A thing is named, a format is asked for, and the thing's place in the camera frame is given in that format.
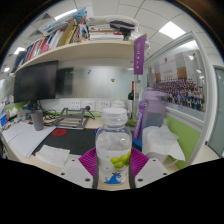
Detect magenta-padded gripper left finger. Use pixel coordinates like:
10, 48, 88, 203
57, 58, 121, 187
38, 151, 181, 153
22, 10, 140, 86
59, 147, 99, 190

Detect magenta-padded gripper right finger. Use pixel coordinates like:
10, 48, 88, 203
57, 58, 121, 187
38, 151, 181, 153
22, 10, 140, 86
128, 147, 171, 190

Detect clear plastic drink bottle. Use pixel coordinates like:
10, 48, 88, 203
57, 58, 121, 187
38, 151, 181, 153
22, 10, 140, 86
95, 107, 133, 186

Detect purple water pitcher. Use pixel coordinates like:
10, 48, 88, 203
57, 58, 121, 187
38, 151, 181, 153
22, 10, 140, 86
132, 88, 168, 148

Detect flat round red coaster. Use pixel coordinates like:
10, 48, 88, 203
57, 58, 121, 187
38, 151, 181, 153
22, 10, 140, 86
51, 128, 69, 137

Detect white paper sheets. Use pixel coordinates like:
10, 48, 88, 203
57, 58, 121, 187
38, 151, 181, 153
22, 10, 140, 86
1, 121, 56, 159

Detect grey ribbed cup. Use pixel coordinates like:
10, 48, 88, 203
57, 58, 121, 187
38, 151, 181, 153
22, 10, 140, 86
30, 109, 45, 132

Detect white jar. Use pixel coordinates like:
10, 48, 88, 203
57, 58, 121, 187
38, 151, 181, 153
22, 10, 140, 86
111, 98, 127, 109

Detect grey door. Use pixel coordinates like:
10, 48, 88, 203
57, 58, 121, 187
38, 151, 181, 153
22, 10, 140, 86
208, 64, 224, 158

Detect group photo poster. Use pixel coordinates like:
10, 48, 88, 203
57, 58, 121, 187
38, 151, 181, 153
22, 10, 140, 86
146, 49, 206, 113

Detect black computer monitor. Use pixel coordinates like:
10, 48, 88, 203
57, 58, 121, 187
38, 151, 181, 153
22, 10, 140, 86
13, 60, 59, 111

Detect purple pennant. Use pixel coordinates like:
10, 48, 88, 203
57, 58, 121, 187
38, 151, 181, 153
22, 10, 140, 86
133, 33, 148, 76

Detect ceiling lights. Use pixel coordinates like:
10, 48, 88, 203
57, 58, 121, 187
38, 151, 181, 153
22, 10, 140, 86
3, 8, 187, 73

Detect white wall socket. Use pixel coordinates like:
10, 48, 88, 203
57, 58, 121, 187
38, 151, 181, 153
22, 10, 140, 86
68, 99, 82, 111
98, 99, 112, 113
83, 99, 97, 112

